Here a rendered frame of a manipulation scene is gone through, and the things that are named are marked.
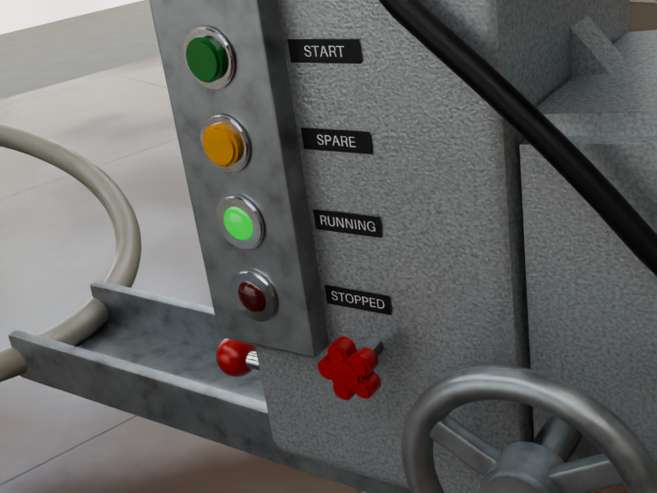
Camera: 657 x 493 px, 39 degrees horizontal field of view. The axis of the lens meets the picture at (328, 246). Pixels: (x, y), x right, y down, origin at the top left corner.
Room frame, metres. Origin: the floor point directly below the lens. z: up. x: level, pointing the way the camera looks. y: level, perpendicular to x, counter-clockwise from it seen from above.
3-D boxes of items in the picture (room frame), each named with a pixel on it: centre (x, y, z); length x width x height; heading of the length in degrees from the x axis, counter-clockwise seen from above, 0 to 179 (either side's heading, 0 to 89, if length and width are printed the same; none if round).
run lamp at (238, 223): (0.53, 0.05, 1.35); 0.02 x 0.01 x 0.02; 54
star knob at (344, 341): (0.48, -0.01, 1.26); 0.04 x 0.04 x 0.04; 54
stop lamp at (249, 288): (0.53, 0.05, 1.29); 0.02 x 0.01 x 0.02; 54
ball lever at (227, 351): (0.61, 0.06, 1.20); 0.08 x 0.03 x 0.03; 54
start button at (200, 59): (0.52, 0.05, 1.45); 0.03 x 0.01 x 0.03; 54
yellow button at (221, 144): (0.52, 0.05, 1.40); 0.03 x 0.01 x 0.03; 54
